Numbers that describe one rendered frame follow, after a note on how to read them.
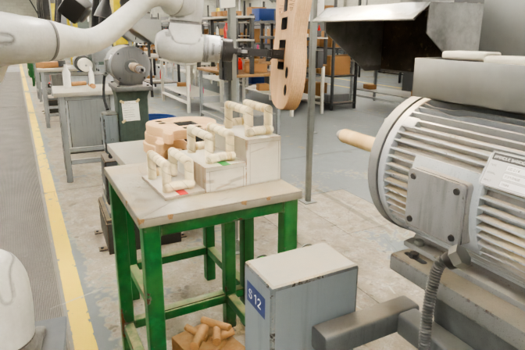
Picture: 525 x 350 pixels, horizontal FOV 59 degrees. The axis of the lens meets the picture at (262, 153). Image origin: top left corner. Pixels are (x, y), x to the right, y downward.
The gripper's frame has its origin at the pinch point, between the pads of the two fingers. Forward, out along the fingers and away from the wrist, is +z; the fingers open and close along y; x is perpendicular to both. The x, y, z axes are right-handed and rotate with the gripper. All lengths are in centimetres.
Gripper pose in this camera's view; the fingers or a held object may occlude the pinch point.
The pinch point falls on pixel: (280, 54)
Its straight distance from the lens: 160.8
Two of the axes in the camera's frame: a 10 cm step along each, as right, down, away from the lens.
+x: 0.8, -9.7, -2.1
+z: 9.8, 0.4, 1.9
